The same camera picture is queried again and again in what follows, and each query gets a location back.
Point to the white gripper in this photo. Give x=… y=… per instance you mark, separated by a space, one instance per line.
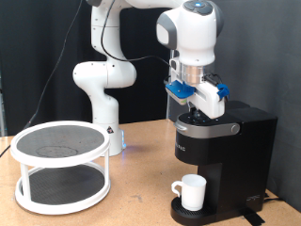
x=208 y=99

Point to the black Keurig coffee machine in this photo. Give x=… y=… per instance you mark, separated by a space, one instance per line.
x=238 y=163

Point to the white mug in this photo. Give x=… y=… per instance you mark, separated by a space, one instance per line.
x=192 y=192

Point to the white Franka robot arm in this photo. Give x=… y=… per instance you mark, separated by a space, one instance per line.
x=188 y=34

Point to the black tape strip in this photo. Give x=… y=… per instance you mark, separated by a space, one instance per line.
x=254 y=218

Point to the white two-tier turntable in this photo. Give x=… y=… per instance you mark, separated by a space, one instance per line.
x=59 y=160

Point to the wrist camera on blue mount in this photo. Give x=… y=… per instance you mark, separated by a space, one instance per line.
x=180 y=91

